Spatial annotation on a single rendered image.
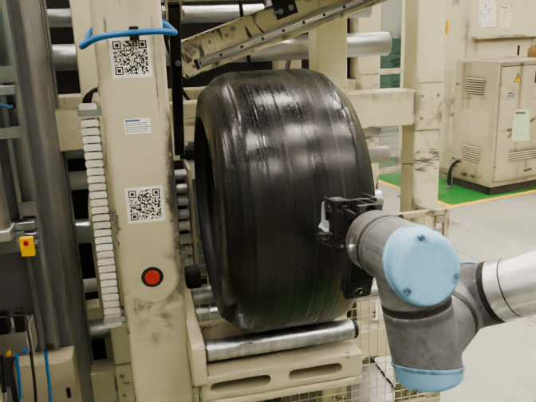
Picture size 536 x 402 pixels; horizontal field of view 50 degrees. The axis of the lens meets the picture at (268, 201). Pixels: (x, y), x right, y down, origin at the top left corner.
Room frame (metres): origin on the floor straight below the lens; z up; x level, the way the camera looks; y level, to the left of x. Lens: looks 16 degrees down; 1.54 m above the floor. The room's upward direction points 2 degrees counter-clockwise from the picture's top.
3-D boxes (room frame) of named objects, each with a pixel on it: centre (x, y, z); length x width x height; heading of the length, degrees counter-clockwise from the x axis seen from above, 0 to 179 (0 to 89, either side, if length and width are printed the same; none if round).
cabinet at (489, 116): (5.70, -2.41, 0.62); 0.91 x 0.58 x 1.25; 113
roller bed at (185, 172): (1.59, 0.32, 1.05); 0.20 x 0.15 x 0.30; 103
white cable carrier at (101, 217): (1.15, 0.34, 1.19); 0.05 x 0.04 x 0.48; 13
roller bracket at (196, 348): (1.23, 0.19, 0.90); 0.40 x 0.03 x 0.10; 13
